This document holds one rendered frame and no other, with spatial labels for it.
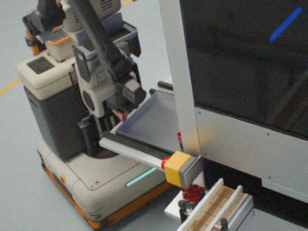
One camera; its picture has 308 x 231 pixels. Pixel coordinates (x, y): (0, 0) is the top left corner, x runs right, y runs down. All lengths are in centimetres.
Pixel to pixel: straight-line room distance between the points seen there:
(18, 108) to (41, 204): 101
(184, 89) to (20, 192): 191
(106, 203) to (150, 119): 78
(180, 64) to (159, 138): 53
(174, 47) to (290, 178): 46
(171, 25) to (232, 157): 42
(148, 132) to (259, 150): 59
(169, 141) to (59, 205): 129
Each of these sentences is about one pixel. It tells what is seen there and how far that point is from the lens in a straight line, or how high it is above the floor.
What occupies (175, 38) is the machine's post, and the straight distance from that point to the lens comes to 134.
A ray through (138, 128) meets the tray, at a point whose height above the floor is 88.
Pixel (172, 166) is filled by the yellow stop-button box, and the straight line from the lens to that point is 152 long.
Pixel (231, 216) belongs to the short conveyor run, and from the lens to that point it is 150.
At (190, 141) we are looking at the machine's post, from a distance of 154.
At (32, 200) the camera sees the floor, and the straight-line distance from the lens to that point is 309.
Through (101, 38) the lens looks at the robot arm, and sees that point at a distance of 169.
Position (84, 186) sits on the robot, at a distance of 263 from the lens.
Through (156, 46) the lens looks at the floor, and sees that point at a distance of 413.
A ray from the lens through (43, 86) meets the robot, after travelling 251.
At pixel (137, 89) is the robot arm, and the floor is 111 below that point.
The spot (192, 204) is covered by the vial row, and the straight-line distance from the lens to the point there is 157.
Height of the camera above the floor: 207
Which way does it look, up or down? 37 degrees down
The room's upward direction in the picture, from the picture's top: 11 degrees counter-clockwise
